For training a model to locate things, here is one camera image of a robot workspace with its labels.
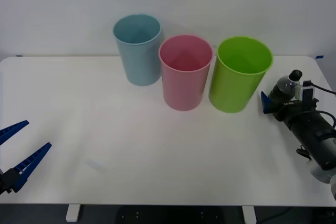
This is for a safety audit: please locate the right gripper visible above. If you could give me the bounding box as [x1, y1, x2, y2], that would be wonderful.
[260, 91, 320, 129]

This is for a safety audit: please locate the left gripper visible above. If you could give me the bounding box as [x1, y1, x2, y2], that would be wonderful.
[0, 120, 53, 196]

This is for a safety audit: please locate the dark plastic bottle black cap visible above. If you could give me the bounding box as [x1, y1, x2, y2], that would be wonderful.
[270, 69, 303, 104]

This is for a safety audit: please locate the green plastic bin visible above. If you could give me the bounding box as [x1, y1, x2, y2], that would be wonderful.
[208, 36, 274, 114]

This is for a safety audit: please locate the white table leg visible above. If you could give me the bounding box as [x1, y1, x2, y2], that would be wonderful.
[65, 204, 81, 222]
[241, 206, 256, 224]

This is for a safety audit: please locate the pink plastic bin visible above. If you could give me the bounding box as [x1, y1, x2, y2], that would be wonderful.
[158, 34, 213, 111]

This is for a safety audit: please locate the pale blue plastic bin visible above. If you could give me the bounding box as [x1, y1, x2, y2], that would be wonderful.
[113, 14, 162, 87]

